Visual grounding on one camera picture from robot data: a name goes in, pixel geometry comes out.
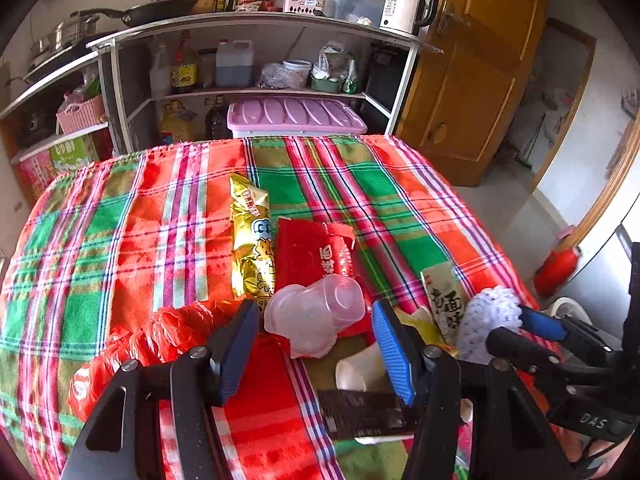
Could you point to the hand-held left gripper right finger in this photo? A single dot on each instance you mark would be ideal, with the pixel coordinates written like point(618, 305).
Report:
point(395, 355)

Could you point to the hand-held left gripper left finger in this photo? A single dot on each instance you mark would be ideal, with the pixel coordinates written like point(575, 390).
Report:
point(235, 355)

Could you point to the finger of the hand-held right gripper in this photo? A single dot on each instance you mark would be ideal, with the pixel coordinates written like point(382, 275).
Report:
point(542, 322)
point(520, 350)

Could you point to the white foam fruit net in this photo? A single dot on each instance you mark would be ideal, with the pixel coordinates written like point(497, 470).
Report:
point(487, 310)

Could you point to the red plastic bag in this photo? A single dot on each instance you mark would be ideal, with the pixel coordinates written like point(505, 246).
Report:
point(165, 325)

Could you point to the gold snack packet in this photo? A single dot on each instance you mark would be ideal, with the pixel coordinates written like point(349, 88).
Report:
point(252, 245)

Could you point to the yellow wrapper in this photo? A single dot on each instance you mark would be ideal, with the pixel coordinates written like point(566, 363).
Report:
point(425, 332)

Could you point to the white paper cup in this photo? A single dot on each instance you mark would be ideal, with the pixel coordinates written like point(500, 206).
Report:
point(357, 367)

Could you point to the dark brown wrapper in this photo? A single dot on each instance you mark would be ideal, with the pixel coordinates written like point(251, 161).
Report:
point(360, 412)

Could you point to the beige noodle packet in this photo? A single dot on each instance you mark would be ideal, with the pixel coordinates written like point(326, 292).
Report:
point(442, 305)

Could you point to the clear plastic cup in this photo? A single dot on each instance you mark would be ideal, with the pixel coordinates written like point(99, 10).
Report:
point(310, 315)

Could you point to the red snack packet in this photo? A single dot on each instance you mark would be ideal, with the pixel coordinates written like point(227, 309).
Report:
point(300, 255)

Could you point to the red green plaid tablecloth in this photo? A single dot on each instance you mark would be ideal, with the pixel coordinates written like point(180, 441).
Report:
point(150, 240)

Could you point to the dark liquid bottle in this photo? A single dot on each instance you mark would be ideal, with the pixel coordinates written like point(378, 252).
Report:
point(217, 120)

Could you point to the yellow cooking oil bottle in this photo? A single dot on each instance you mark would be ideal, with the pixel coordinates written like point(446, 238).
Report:
point(177, 125)

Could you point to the wooden door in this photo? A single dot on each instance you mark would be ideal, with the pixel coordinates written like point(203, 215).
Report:
point(475, 85)

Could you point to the storage box with pink lid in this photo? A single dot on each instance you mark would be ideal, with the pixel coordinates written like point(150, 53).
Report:
point(295, 115)

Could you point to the green carton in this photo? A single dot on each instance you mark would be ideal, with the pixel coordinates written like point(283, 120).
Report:
point(75, 152)

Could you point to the pink carton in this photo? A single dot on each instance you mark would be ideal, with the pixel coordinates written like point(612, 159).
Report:
point(36, 172)

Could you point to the black appliance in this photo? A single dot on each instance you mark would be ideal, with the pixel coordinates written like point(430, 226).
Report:
point(385, 80)

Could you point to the green packet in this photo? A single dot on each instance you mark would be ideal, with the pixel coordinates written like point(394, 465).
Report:
point(351, 80)

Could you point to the green bowl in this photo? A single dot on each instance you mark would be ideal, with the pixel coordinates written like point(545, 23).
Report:
point(325, 85)

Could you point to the crumpled clear plastic bag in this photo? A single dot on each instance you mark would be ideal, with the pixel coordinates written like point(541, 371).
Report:
point(275, 77)

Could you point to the pink woven basket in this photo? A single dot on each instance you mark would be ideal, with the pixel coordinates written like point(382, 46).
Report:
point(82, 115)

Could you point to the glass jar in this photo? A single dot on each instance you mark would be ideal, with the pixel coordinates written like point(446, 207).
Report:
point(206, 70)

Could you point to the jug of brown liquid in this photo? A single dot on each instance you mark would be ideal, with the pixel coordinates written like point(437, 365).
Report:
point(234, 67)

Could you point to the clear plastic bottle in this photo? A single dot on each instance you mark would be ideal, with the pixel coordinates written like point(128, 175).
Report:
point(160, 75)

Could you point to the soy sauce bottle red cap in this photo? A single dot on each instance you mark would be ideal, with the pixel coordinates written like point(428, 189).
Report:
point(184, 67)

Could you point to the white plastic tub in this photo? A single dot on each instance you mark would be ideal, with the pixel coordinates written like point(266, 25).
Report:
point(300, 70)

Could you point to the white plastic bag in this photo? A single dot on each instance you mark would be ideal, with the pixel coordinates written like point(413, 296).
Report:
point(334, 60)

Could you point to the white kitchen shelf unit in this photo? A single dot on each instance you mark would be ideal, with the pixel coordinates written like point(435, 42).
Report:
point(250, 22)

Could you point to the black induction cooker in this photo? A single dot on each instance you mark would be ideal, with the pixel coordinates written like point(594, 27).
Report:
point(75, 57)

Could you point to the white electric kettle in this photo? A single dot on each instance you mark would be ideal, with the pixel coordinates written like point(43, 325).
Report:
point(402, 7)

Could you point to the clear plastic storage box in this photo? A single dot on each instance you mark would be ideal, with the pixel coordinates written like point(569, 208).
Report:
point(355, 6)

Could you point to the small red sauce jar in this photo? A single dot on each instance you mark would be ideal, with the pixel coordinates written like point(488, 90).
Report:
point(269, 2)

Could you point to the black frying pan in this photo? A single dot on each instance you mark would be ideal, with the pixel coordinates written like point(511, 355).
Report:
point(155, 10)

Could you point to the large red sauce jar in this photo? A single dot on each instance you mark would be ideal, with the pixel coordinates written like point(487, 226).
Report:
point(248, 1)

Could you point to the pink chopstick holder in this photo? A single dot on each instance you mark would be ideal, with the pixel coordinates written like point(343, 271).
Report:
point(304, 3)

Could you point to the steel steamer pot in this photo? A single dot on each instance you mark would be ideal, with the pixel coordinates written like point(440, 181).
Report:
point(65, 35)

